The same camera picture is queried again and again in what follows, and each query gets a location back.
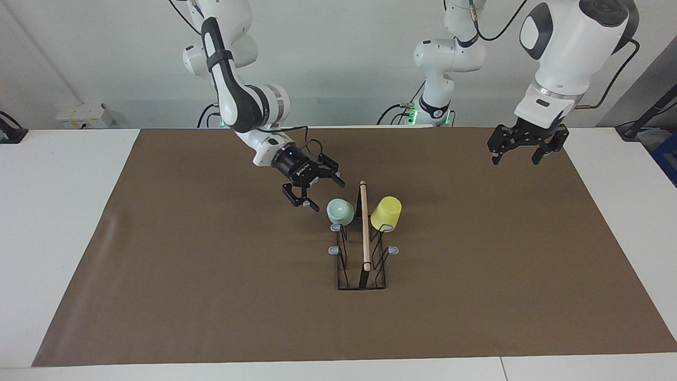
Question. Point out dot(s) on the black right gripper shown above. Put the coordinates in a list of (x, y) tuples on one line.
[(296, 166)]

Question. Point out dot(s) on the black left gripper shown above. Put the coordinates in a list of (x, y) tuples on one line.
[(534, 132)]

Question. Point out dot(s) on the green plastic cup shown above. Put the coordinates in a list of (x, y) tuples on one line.
[(340, 210)]

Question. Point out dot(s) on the yellow plastic cup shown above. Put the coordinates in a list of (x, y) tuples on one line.
[(386, 211)]

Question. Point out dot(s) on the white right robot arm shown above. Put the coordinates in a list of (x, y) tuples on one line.
[(238, 100)]

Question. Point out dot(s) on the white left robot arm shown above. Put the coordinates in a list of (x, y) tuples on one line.
[(449, 53)]

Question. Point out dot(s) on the black stand with pole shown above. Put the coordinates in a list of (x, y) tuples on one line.
[(634, 129)]

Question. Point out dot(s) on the brown table mat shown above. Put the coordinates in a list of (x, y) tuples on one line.
[(211, 291)]

